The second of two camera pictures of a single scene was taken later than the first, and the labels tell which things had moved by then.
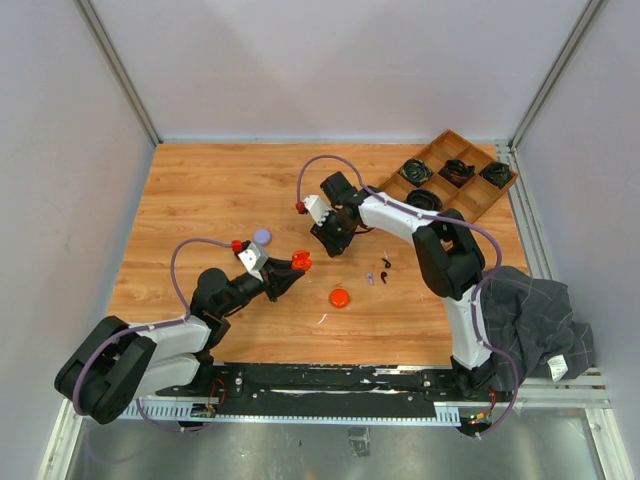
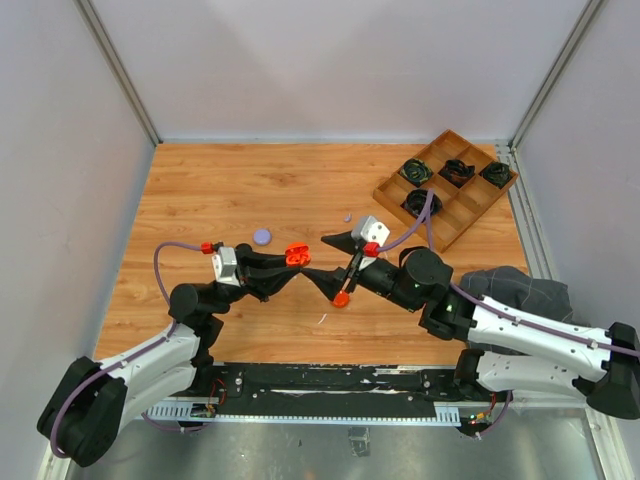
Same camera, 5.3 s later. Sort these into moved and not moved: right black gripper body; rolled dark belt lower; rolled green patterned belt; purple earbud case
Moved: right black gripper body
Not moved: purple earbud case; rolled green patterned belt; rolled dark belt lower
